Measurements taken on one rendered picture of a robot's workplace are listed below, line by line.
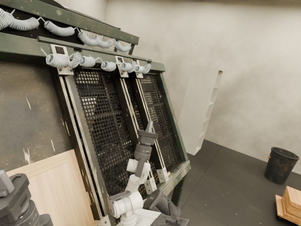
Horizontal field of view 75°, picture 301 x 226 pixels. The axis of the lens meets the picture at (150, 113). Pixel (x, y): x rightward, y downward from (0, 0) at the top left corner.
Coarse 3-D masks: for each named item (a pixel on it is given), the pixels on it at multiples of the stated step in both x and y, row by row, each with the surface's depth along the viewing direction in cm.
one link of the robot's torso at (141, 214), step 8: (168, 200) 82; (168, 208) 82; (144, 216) 80; (152, 216) 80; (160, 216) 79; (168, 216) 78; (120, 224) 77; (128, 224) 73; (136, 224) 76; (144, 224) 75; (152, 224) 74; (160, 224) 74; (168, 224) 73; (176, 224) 73; (184, 224) 72
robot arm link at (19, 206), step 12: (12, 180) 52; (24, 180) 52; (12, 192) 48; (24, 192) 52; (0, 204) 45; (12, 204) 47; (24, 204) 52; (0, 216) 45; (12, 216) 47; (24, 216) 51; (36, 216) 54
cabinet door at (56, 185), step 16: (48, 160) 103; (64, 160) 111; (32, 176) 95; (48, 176) 101; (64, 176) 108; (80, 176) 116; (32, 192) 93; (48, 192) 99; (64, 192) 106; (80, 192) 113; (48, 208) 97; (64, 208) 104; (80, 208) 111; (64, 224) 102; (80, 224) 109
